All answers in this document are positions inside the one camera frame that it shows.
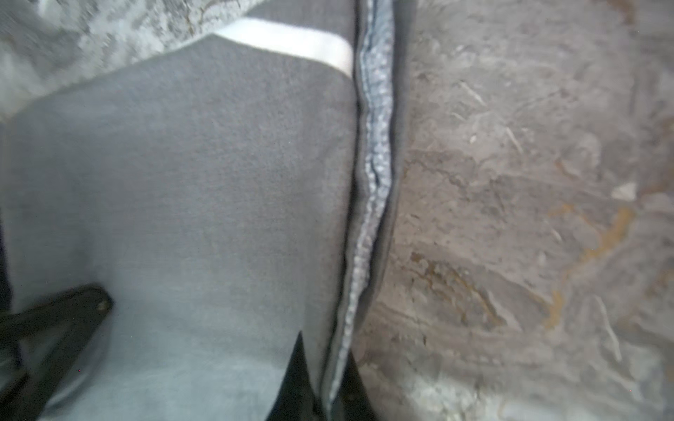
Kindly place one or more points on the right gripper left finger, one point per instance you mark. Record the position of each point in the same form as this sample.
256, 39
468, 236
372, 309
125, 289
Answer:
44, 343

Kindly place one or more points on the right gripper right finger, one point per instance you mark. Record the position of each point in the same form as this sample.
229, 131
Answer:
295, 399

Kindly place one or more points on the grey pillowcase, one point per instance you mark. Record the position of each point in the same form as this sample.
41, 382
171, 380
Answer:
228, 171

